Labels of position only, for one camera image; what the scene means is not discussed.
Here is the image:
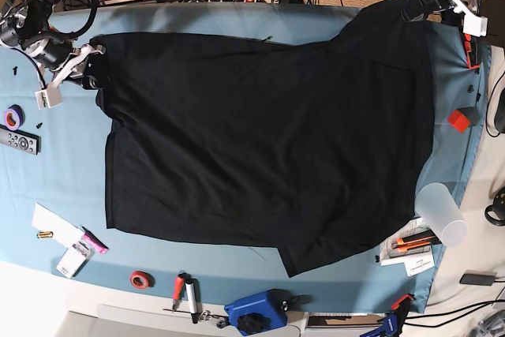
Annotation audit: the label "white marker pen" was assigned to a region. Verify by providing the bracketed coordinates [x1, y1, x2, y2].
[185, 278, 199, 324]

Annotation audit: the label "black remote control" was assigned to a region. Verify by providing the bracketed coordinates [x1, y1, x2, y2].
[0, 125, 40, 155]

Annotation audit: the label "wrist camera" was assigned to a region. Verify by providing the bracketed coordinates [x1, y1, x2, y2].
[462, 13, 488, 37]
[35, 87, 62, 110]

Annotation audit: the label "black t-shirt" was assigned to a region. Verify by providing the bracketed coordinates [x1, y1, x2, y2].
[94, 0, 435, 276]

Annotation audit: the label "pink marker package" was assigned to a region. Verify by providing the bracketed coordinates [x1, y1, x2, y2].
[81, 227, 109, 254]

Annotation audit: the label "red tape roll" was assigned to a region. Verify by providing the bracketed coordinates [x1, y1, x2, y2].
[129, 271, 154, 290]

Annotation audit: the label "white booklet papers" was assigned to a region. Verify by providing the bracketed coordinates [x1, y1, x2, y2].
[379, 218, 435, 277]

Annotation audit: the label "white blister pack card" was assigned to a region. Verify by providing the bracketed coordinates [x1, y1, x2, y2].
[56, 241, 93, 279]

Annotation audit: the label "orange black clamp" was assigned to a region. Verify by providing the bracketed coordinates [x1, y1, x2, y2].
[462, 33, 481, 69]

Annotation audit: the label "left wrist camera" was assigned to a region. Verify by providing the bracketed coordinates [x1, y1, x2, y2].
[462, 13, 488, 37]

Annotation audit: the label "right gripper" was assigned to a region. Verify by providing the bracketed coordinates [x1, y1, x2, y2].
[37, 43, 106, 88]

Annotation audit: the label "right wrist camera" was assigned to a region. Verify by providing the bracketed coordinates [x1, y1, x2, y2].
[35, 87, 62, 110]

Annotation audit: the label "white paper sheet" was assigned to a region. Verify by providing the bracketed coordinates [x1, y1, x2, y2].
[32, 203, 84, 248]

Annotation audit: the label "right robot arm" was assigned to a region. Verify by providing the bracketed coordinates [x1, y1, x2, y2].
[1, 0, 105, 90]

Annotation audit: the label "red cube block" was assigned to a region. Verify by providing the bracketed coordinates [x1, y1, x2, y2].
[447, 110, 471, 133]

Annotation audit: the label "red handled screwdriver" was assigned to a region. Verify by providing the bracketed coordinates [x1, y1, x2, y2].
[171, 272, 186, 312]

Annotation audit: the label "translucent plastic cup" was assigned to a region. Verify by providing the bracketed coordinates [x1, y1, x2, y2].
[414, 183, 468, 247]

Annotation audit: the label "blue orange bar clamp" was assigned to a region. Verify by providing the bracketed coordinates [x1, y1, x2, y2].
[361, 294, 414, 337]

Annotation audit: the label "purple tape roll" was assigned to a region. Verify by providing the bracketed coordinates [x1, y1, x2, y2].
[3, 104, 25, 131]

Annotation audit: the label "light blue table cloth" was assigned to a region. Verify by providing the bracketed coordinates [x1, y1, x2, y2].
[1, 3, 491, 313]

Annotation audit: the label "blue table clamp box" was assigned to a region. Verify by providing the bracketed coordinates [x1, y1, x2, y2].
[224, 290, 287, 336]

